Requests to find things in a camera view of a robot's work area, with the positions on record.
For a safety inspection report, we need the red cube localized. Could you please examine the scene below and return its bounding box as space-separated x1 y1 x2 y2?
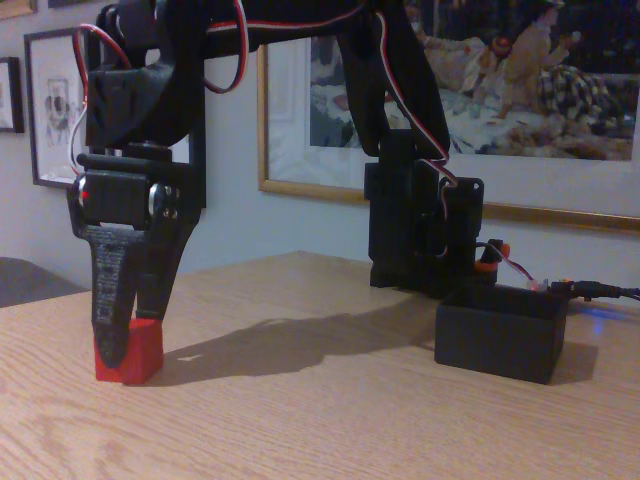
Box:
93 318 165 386

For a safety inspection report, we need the black box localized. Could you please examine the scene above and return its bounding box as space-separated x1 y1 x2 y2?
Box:
433 283 569 385

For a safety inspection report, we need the grey upholstered chair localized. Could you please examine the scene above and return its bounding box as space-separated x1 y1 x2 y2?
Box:
0 256 92 309

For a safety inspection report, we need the black framed figure drawing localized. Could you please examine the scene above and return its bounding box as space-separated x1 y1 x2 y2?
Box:
144 47 207 210

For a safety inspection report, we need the black framed elephant drawing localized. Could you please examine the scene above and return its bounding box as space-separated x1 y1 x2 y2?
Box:
23 27 104 191

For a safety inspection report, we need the small black framed picture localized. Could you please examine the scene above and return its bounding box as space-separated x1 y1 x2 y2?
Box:
0 56 26 135

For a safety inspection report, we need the orange black table clamp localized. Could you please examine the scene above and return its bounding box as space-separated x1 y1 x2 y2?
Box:
474 238 511 287

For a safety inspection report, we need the large gold framed painting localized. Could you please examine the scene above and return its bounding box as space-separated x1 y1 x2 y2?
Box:
256 0 640 232

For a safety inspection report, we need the red white gripper servo cable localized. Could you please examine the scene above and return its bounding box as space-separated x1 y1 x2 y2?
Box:
69 24 133 174

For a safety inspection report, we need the gold picture frame corner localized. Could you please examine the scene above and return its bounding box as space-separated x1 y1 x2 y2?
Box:
0 0 39 20

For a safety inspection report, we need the long red white arm cable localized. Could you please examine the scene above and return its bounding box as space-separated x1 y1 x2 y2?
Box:
202 0 459 190

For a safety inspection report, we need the red white base cable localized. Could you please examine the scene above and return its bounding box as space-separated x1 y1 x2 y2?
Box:
474 241 537 287

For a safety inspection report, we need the black power cable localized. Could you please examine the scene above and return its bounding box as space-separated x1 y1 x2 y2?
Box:
549 280 640 303

